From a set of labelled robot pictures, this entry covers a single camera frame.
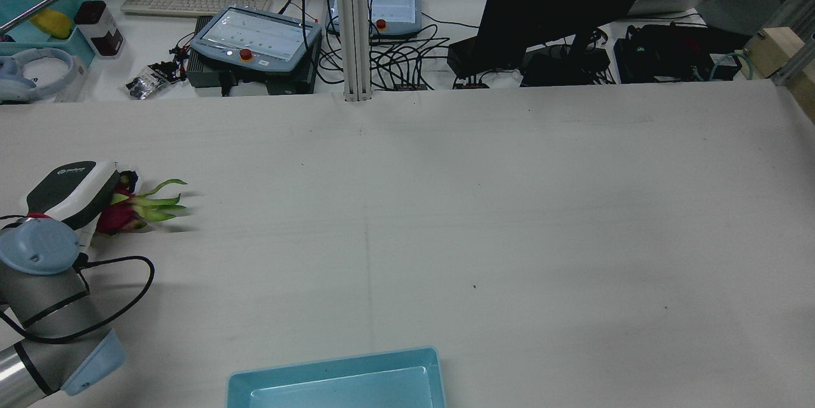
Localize small grey teach pendant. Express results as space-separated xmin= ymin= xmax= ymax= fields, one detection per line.
xmin=326 ymin=0 xmax=423 ymax=39

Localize plastic bag of black parts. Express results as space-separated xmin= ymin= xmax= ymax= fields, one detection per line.
xmin=125 ymin=62 xmax=174 ymax=101

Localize red dragon fruit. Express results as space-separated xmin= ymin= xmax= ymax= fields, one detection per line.
xmin=96 ymin=179 xmax=189 ymax=236

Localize white computer keyboard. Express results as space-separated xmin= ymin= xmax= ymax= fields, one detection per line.
xmin=120 ymin=0 xmax=274 ymax=18

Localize white aluminium profile post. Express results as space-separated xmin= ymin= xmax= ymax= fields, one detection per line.
xmin=332 ymin=0 xmax=374 ymax=102

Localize yellow soft object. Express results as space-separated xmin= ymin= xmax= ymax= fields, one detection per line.
xmin=30 ymin=8 xmax=74 ymax=40

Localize blue storage tray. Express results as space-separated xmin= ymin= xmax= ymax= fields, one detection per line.
xmin=0 ymin=0 xmax=103 ymax=69

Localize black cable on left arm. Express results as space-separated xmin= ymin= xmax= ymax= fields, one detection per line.
xmin=0 ymin=255 xmax=156 ymax=342

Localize light blue plastic bin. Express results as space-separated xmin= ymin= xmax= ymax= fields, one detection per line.
xmin=226 ymin=346 xmax=446 ymax=408

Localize large grey teach pendant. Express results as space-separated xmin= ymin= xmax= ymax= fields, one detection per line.
xmin=190 ymin=6 xmax=323 ymax=76

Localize light blue headphones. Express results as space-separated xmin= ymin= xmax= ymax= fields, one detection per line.
xmin=0 ymin=47 xmax=76 ymax=104

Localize dark jar with black lid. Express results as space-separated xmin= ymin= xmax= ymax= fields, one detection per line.
xmin=73 ymin=0 xmax=127 ymax=58

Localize black power adapter box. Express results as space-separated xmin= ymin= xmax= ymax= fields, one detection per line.
xmin=447 ymin=35 xmax=486 ymax=80

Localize black pendant cable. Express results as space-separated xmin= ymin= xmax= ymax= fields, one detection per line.
xmin=316 ymin=13 xmax=460 ymax=91

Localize wooden frame block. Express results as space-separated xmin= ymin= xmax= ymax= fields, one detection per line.
xmin=741 ymin=27 xmax=815 ymax=123

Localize grey controller box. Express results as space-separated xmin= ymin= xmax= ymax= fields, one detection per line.
xmin=185 ymin=15 xmax=320 ymax=96

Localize teal cable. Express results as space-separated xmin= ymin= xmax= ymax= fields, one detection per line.
xmin=709 ymin=52 xmax=756 ymax=82

